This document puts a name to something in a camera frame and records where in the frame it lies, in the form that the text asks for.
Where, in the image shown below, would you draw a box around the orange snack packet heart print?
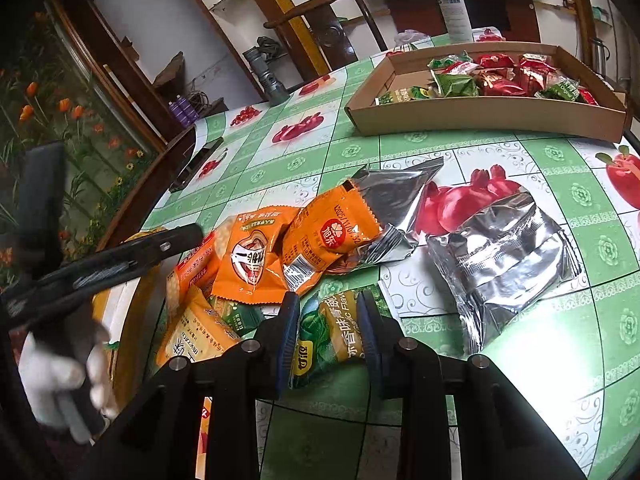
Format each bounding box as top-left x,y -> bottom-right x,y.
211,208 -> 301,306

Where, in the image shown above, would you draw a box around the large silver foil snack packet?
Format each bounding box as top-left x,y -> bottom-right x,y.
425,191 -> 583,356

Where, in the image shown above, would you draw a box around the purple bottles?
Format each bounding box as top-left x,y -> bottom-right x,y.
167,95 -> 201,128

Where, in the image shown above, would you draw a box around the orange snack packet round logo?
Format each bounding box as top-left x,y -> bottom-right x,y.
280,180 -> 383,293

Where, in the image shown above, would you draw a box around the plain orange snack packet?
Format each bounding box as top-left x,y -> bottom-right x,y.
167,230 -> 221,311

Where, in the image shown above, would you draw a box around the cardboard tray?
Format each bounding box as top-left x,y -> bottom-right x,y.
345,41 -> 630,143

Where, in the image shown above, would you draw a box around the clear plastic bag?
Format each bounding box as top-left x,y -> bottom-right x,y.
395,29 -> 433,47

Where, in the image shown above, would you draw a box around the metal kettle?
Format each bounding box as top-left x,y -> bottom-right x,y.
590,36 -> 608,73

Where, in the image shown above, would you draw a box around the white spray bottle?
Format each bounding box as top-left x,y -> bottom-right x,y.
434,0 -> 475,45

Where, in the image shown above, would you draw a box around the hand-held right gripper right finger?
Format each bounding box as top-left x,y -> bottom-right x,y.
356,290 -> 588,480

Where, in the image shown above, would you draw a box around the floral wall poster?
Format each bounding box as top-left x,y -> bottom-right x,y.
0,10 -> 161,291

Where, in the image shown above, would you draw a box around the grey flashlight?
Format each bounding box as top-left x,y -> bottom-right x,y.
243,46 -> 291,107

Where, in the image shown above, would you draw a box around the wooden chair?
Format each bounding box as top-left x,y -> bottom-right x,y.
263,0 -> 388,91

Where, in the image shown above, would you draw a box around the pile of red green packets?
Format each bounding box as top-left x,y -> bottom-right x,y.
375,51 -> 601,107

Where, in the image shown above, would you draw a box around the small silver foil snack packet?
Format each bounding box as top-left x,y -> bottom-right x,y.
345,156 -> 446,273

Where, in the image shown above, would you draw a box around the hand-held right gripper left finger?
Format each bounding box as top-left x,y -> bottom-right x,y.
75,291 -> 302,480

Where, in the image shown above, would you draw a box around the yellow corn print snack packet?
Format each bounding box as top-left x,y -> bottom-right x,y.
156,285 -> 243,368

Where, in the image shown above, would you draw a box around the person's left hand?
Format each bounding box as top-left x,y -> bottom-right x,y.
19,329 -> 121,443

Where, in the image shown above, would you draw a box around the fruit print tablecloth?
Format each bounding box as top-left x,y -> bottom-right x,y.
125,25 -> 640,480

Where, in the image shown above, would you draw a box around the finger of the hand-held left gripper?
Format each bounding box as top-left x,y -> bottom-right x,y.
2,252 -> 168,331
107,224 -> 205,273

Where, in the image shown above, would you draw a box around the green snack packet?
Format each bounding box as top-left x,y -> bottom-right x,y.
289,290 -> 373,391

